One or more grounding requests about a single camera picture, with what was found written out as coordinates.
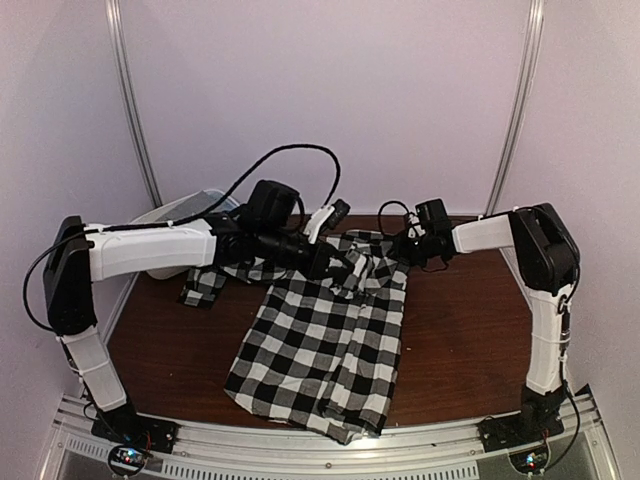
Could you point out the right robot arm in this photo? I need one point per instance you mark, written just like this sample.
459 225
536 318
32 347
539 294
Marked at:
548 263

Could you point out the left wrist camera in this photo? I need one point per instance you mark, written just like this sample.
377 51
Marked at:
326 218

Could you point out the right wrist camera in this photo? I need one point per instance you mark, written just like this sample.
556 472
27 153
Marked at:
412 227

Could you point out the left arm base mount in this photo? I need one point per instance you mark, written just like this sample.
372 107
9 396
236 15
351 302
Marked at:
142 432

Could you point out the left aluminium post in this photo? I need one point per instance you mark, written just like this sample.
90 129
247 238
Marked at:
130 105

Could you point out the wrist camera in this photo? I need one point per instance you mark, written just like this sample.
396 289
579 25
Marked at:
326 218
412 227

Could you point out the right aluminium post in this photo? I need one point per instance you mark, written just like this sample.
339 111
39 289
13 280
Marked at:
527 69

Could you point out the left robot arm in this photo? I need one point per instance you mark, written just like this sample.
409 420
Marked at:
85 254

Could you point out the aluminium front rail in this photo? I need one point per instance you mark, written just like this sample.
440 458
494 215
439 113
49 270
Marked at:
449 450

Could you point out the black white plaid shirt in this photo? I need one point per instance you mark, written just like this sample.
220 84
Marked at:
319 355

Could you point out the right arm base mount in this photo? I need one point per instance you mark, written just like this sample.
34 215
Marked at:
507 432

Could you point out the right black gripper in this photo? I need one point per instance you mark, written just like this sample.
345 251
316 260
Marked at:
401 249

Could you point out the white plastic bin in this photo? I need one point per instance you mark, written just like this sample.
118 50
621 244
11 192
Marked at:
182 207

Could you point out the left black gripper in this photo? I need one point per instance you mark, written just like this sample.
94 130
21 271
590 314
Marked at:
316 265

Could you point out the aluminium post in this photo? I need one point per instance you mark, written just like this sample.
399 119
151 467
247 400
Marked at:
130 105
527 69

